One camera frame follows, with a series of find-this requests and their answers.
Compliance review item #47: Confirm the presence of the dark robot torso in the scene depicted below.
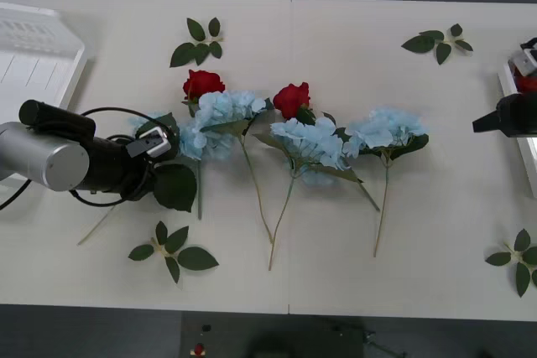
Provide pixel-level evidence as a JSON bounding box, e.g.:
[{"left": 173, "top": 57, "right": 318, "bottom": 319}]
[{"left": 180, "top": 314, "right": 406, "bottom": 358}]

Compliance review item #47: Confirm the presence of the shallow white box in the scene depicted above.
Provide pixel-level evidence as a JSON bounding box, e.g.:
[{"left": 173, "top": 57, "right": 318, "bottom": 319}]
[
  {"left": 0, "top": 2, "right": 88, "bottom": 124},
  {"left": 497, "top": 59, "right": 537, "bottom": 200}
]

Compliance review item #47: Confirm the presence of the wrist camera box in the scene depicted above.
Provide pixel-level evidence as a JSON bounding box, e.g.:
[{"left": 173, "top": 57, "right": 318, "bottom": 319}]
[
  {"left": 508, "top": 38, "right": 537, "bottom": 78},
  {"left": 125, "top": 126, "right": 173, "bottom": 158}
]

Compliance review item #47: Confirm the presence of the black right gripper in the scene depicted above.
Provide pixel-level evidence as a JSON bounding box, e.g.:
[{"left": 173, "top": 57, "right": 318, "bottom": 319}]
[{"left": 472, "top": 92, "right": 537, "bottom": 138}]

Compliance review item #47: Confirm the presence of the pale blue flower on stem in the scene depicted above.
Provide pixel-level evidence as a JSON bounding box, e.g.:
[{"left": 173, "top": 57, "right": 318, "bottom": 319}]
[
  {"left": 251, "top": 117, "right": 364, "bottom": 272},
  {"left": 335, "top": 106, "right": 430, "bottom": 258},
  {"left": 195, "top": 89, "right": 276, "bottom": 246}
]

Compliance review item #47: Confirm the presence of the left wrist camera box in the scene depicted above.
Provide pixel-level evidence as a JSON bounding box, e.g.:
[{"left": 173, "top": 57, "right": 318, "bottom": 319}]
[{"left": 125, "top": 126, "right": 173, "bottom": 158}]

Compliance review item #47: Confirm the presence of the loose green leaf twig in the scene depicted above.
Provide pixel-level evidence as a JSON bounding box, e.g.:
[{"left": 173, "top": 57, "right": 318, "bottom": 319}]
[
  {"left": 169, "top": 16, "right": 224, "bottom": 69},
  {"left": 484, "top": 228, "right": 537, "bottom": 298},
  {"left": 400, "top": 23, "right": 475, "bottom": 66},
  {"left": 128, "top": 220, "right": 221, "bottom": 285}
]

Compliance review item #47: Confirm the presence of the pale blue flower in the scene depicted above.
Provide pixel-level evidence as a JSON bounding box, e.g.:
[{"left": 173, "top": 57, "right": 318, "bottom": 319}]
[
  {"left": 76, "top": 111, "right": 211, "bottom": 246},
  {"left": 251, "top": 117, "right": 364, "bottom": 272},
  {"left": 195, "top": 89, "right": 276, "bottom": 246},
  {"left": 335, "top": 106, "right": 430, "bottom": 258}
]

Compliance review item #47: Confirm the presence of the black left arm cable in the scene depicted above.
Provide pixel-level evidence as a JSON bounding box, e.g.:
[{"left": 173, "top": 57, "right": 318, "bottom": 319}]
[{"left": 0, "top": 105, "right": 169, "bottom": 212}]

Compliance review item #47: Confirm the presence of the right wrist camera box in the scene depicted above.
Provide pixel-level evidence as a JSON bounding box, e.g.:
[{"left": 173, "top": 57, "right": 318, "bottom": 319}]
[{"left": 508, "top": 38, "right": 537, "bottom": 78}]

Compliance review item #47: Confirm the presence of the red rose on stem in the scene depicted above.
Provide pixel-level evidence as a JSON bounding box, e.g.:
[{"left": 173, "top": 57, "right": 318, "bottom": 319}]
[
  {"left": 180, "top": 68, "right": 227, "bottom": 221},
  {"left": 272, "top": 81, "right": 382, "bottom": 212},
  {"left": 514, "top": 74, "right": 537, "bottom": 94}
]

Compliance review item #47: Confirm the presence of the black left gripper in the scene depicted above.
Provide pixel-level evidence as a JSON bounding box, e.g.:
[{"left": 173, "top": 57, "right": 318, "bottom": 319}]
[{"left": 140, "top": 146, "right": 181, "bottom": 175}]

